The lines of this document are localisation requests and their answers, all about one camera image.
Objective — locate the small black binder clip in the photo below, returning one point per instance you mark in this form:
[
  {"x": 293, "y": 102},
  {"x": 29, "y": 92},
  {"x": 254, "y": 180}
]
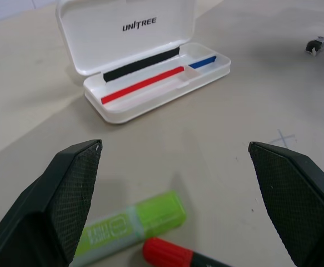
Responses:
[{"x": 316, "y": 44}]

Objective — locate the white hinged pencil case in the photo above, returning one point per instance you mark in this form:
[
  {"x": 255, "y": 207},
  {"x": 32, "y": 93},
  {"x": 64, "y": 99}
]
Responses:
[{"x": 139, "y": 41}]

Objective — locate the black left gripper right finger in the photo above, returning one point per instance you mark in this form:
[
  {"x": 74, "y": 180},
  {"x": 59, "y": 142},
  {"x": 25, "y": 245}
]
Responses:
[{"x": 298, "y": 200}]

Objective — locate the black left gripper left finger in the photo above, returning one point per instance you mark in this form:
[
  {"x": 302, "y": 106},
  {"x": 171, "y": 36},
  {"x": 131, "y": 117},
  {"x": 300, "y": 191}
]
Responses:
[{"x": 67, "y": 194}]

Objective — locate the black marker with red cap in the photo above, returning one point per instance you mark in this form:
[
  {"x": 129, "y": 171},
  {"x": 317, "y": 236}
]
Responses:
[{"x": 164, "y": 251}]

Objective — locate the green eraser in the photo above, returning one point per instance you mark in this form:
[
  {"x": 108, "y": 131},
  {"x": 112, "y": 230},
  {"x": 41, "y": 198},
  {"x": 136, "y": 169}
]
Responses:
[{"x": 156, "y": 211}]

